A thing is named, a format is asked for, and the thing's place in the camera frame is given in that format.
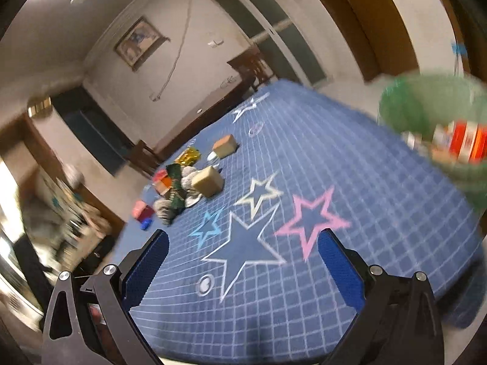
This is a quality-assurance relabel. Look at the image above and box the green snack wrapper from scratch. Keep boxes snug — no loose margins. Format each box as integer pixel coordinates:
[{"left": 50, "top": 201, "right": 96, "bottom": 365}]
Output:
[{"left": 166, "top": 163, "right": 187, "bottom": 214}]

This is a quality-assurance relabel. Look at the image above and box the gold foil carton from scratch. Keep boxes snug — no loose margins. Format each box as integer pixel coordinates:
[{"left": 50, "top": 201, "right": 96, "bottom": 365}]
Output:
[{"left": 174, "top": 146, "right": 201, "bottom": 166}]

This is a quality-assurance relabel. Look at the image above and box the blue bottle cap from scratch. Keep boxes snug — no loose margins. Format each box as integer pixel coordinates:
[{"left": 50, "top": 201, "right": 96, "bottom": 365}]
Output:
[{"left": 140, "top": 217, "right": 153, "bottom": 231}]

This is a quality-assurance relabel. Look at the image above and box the trash inside basket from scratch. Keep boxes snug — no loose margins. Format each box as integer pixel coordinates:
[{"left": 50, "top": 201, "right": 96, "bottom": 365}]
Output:
[{"left": 401, "top": 120, "right": 486, "bottom": 164}]

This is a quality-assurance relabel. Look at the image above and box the brown wooden door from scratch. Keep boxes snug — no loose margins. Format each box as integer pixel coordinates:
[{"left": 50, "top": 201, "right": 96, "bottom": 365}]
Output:
[{"left": 320, "top": 0, "right": 419, "bottom": 82}]

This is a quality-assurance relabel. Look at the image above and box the brown sponge block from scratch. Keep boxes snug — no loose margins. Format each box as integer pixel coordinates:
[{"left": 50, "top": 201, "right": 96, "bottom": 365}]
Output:
[{"left": 212, "top": 134, "right": 239, "bottom": 159}]

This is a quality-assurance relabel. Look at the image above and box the dark window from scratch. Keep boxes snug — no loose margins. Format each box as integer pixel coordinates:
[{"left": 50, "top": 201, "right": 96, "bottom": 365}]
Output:
[{"left": 51, "top": 86, "right": 134, "bottom": 176}]

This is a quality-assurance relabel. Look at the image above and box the blue star tablecloth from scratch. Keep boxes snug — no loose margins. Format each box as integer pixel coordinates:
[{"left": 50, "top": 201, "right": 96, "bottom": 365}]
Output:
[{"left": 130, "top": 81, "right": 485, "bottom": 364}]

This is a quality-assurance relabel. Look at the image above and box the wooden chair at left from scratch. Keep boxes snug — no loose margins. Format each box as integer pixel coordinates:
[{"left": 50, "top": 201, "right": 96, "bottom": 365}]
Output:
[{"left": 126, "top": 140, "right": 163, "bottom": 178}]

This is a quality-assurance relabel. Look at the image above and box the red orange snack cup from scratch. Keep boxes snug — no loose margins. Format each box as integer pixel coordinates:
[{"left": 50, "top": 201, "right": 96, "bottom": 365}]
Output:
[{"left": 152, "top": 169, "right": 172, "bottom": 199}]

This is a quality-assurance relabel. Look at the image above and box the gold wall lamp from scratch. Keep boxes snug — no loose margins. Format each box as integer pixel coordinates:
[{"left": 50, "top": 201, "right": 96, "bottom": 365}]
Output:
[{"left": 26, "top": 96, "right": 54, "bottom": 120}]

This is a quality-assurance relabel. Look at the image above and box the green trash basket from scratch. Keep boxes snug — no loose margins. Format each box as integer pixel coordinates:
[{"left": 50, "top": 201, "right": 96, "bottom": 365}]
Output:
[{"left": 378, "top": 73, "right": 486, "bottom": 214}]

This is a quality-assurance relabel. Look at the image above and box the dark wooden dining table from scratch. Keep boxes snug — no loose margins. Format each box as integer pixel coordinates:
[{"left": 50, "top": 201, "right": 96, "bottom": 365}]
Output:
[{"left": 153, "top": 76, "right": 255, "bottom": 162}]

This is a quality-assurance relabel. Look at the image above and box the framed wall picture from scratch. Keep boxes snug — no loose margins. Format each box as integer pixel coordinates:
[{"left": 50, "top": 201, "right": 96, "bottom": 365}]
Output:
[{"left": 114, "top": 16, "right": 170, "bottom": 72}]

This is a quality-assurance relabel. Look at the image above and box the grey foil wrapper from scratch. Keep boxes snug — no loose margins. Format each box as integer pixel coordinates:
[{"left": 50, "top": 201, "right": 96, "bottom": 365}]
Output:
[{"left": 153, "top": 198, "right": 185, "bottom": 226}]

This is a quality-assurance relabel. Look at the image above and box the glass panel door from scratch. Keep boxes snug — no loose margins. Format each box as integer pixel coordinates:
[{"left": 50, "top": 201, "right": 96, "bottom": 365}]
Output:
[{"left": 213, "top": 0, "right": 327, "bottom": 87}]

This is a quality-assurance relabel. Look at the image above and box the wall cable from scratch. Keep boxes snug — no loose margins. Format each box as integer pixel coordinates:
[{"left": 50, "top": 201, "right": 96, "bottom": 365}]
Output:
[{"left": 149, "top": 0, "right": 198, "bottom": 103}]

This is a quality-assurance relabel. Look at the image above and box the wooden chair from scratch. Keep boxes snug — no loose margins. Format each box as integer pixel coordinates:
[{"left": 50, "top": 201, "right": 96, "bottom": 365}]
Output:
[
  {"left": 227, "top": 44, "right": 276, "bottom": 92},
  {"left": 126, "top": 140, "right": 163, "bottom": 178}
]

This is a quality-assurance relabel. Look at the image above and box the wooden chair at right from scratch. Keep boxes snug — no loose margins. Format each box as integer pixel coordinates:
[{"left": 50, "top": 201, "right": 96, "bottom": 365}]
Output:
[{"left": 227, "top": 44, "right": 276, "bottom": 92}]

